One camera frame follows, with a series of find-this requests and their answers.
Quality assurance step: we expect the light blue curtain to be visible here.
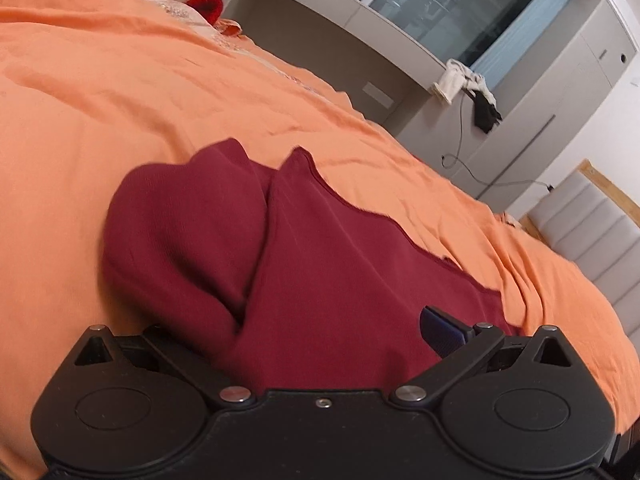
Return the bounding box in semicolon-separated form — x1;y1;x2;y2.
470;0;573;86

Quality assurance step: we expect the white cloth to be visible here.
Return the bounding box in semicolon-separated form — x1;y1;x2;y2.
431;58;488;106

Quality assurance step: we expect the white wall socket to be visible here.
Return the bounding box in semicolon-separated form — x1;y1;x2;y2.
362;81;396;108

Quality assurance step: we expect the large window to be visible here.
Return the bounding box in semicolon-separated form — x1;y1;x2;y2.
300;0;546;66

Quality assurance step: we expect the pink patterned cloth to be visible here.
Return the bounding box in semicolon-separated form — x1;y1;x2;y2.
132;0;246;43

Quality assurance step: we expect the grey window bench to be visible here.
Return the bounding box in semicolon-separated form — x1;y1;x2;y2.
240;0;448;93

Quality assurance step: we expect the black cloth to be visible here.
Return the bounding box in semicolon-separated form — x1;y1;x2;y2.
470;87;503;135

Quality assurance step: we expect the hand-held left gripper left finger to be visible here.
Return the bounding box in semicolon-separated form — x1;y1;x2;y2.
74;325;257;408

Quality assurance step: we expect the black cable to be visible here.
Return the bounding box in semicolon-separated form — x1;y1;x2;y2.
442;92;553;193

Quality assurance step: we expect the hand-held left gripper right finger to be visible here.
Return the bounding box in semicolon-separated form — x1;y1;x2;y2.
391;306;572;407

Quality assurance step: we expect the bright red cloth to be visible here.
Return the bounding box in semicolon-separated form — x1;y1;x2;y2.
189;0;226;26

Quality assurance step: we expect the orange blanket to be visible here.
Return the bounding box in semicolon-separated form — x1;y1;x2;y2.
0;0;640;476

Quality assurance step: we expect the grey padded headboard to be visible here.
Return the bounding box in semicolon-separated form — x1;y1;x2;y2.
520;158;640;346

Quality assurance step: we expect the dark red sweater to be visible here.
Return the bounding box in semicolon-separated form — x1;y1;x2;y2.
102;137;523;396

